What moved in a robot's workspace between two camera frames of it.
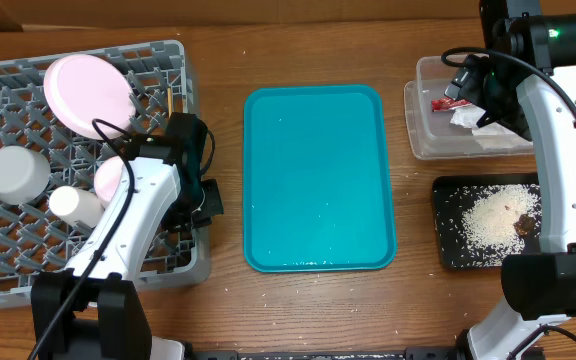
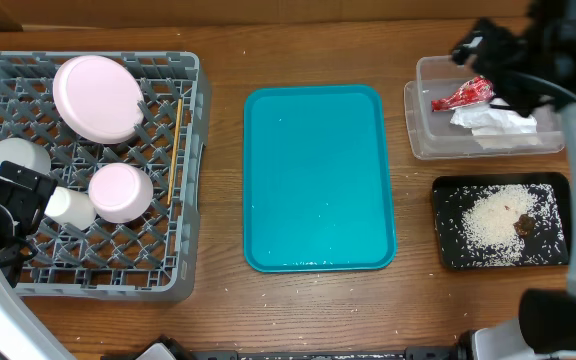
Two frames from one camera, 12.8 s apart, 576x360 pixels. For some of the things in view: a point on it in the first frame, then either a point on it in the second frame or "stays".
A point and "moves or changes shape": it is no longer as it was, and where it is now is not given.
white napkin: [492, 136] stays
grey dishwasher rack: [21, 148] moves or changes shape
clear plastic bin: [431, 134] stays
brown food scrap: [525, 225] stays
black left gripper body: [194, 206] → [14, 214]
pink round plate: [80, 89] moves or changes shape
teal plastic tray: [317, 193] stays
